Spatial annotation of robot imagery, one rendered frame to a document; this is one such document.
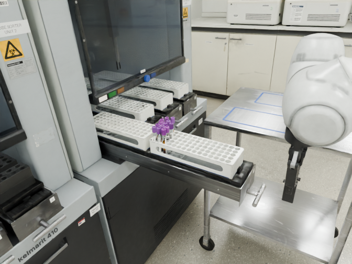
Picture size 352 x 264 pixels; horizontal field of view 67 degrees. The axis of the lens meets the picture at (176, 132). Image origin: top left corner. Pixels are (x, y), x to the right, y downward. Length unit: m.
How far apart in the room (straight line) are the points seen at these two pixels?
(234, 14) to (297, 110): 2.75
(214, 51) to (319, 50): 2.73
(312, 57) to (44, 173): 0.79
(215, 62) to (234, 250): 2.26
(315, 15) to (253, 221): 2.10
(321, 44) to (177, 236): 1.36
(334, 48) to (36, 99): 0.74
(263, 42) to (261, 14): 0.27
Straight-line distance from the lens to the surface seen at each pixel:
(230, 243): 1.68
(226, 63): 3.26
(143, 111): 1.11
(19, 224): 0.84
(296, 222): 1.48
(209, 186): 0.83
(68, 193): 0.96
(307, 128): 0.44
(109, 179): 1.00
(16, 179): 0.87
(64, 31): 0.89
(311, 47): 0.60
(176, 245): 1.66
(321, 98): 0.44
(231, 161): 0.78
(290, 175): 0.73
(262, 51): 3.10
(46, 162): 0.92
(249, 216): 1.45
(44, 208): 0.86
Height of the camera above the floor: 1.32
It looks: 29 degrees down
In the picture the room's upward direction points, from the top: 3 degrees counter-clockwise
